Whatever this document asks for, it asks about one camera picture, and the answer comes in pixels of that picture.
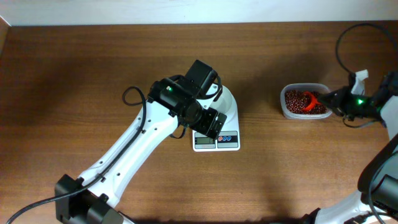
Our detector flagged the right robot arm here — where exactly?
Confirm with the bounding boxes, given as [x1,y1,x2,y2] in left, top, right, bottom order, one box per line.
[299,72,397,223]

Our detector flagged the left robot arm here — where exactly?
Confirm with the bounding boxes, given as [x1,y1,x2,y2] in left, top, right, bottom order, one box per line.
[55,60,226,224]

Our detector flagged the white digital kitchen scale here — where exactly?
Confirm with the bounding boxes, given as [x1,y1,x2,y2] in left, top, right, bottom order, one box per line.
[192,96,241,152]

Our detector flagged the white round bowl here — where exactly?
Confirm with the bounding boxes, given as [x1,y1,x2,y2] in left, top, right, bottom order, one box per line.
[210,86,232,114]

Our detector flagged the red beans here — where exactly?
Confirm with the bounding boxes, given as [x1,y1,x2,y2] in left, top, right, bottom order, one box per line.
[285,90,327,114]

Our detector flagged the clear plastic container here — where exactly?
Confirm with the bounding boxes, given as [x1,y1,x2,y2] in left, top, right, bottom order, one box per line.
[280,83,332,120]

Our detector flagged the orange plastic measuring scoop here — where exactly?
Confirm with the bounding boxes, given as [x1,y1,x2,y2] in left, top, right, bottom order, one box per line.
[302,91,323,114]

